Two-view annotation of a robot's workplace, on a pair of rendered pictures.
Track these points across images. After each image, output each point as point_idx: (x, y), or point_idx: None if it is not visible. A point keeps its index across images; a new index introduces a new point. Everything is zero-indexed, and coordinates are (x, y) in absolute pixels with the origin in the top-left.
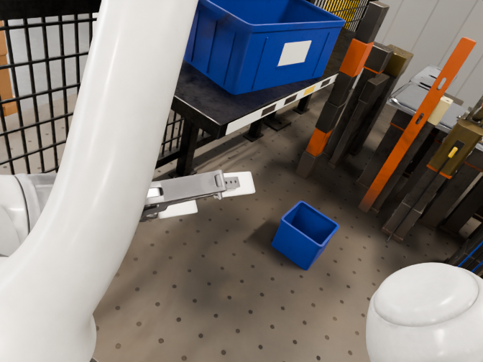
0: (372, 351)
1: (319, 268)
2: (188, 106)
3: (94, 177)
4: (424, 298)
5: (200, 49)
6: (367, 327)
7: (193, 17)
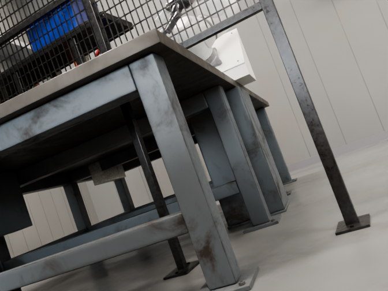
0: (195, 29)
1: None
2: (123, 19)
3: None
4: (185, 18)
5: (85, 18)
6: (190, 30)
7: (74, 6)
